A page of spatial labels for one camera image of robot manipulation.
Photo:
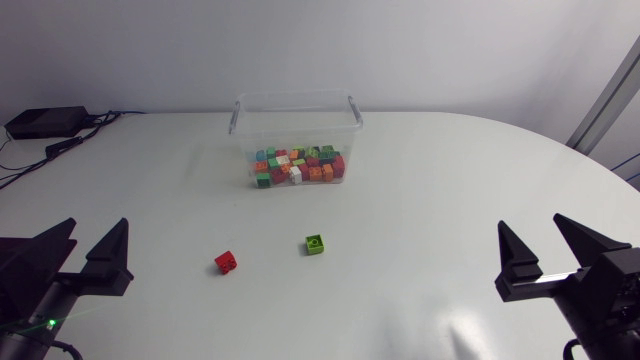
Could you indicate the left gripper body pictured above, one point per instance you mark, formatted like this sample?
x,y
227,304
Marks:
x,y
47,310

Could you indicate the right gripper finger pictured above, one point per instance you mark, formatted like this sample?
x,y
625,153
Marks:
x,y
610,270
517,277

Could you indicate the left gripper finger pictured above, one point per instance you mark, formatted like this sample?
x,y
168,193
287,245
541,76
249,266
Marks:
x,y
30,270
109,270

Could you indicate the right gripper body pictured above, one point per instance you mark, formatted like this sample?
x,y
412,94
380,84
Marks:
x,y
595,320

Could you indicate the pile of toy bricks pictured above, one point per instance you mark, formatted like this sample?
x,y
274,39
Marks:
x,y
307,156

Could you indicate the clear plastic container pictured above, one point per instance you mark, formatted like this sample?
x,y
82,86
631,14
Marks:
x,y
296,137

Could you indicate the red toy brick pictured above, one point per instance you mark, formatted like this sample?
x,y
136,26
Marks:
x,y
226,262
278,175
338,166

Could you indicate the black power brick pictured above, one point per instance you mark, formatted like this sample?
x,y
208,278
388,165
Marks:
x,y
47,122

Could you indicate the dark green toy brick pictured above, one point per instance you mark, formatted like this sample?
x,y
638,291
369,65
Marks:
x,y
263,180

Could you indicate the orange toy brick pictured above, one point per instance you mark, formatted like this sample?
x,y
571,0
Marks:
x,y
315,173
261,166
327,172

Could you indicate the blue toy brick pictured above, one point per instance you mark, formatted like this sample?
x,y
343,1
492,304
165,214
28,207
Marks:
x,y
260,155

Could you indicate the lime green toy brick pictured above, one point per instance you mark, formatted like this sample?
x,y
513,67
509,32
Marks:
x,y
315,244

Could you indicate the white toy brick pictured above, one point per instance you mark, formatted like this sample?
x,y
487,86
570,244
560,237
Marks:
x,y
295,175
283,160

